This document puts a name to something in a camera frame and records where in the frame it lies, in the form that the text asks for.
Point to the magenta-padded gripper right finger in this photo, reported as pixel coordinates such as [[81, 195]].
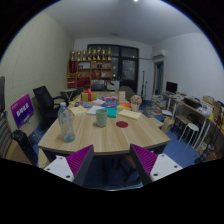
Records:
[[146, 161]]

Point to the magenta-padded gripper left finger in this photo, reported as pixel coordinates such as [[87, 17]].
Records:
[[78, 161]]

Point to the clear plastic water bottle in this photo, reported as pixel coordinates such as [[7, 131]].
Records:
[[66, 126]]

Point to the light wooden low stool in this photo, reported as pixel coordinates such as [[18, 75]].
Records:
[[156, 121]]

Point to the flat round red coaster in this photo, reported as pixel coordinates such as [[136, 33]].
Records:
[[122, 124]]

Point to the pale green cup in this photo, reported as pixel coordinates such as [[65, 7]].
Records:
[[101, 119]]

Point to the beige envelope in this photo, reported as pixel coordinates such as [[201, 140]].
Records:
[[130, 114]]

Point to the beige notepad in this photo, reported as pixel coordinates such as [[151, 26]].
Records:
[[78, 110]]

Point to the white printed paper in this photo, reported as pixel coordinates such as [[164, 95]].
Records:
[[94, 110]]

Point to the white round stool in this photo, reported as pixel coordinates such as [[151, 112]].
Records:
[[190, 128]]

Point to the black chair backrest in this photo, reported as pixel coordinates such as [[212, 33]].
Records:
[[23, 143]]

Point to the teal book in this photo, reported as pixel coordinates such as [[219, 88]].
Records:
[[112, 112]]

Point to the stack of books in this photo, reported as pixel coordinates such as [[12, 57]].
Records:
[[159, 103]]

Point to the orange book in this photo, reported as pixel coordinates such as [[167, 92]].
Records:
[[124, 106]]

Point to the yellow gift box red ribbon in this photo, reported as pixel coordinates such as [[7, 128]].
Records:
[[87, 96]]

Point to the black office chair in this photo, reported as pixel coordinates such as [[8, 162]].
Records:
[[45, 101]]

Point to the orange standing card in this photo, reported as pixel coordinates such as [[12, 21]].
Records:
[[122, 96]]

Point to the pink box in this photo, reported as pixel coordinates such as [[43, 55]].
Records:
[[110, 99]]

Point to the cluttered wooden side desk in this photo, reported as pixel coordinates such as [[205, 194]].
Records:
[[200, 115]]

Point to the small round grey table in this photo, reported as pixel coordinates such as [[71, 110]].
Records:
[[68, 91]]

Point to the beige upholstered chair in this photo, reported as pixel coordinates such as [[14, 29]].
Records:
[[128, 91]]

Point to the black tripod stand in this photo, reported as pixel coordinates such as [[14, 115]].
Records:
[[144, 86]]

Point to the purple sign board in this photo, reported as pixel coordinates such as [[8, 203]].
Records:
[[22, 110]]

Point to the black computer monitor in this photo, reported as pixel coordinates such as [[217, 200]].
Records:
[[171, 87]]

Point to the wooden shelf unit with trophies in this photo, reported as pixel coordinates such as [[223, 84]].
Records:
[[90, 71]]

